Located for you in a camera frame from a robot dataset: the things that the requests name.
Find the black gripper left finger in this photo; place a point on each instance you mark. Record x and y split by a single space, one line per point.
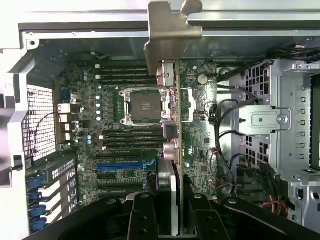
142 220

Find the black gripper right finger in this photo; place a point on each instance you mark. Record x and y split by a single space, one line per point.
210 222

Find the blue expansion slot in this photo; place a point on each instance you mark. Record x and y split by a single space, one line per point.
120 165

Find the green motherboard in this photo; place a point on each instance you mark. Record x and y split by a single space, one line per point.
112 155

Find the CPU socket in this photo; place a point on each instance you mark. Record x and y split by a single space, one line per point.
145 106

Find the metal disk bay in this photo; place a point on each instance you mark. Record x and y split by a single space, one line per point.
287 120

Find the round coin battery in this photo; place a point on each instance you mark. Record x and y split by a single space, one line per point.
202 79

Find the black open PC case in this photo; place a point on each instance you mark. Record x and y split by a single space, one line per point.
100 32

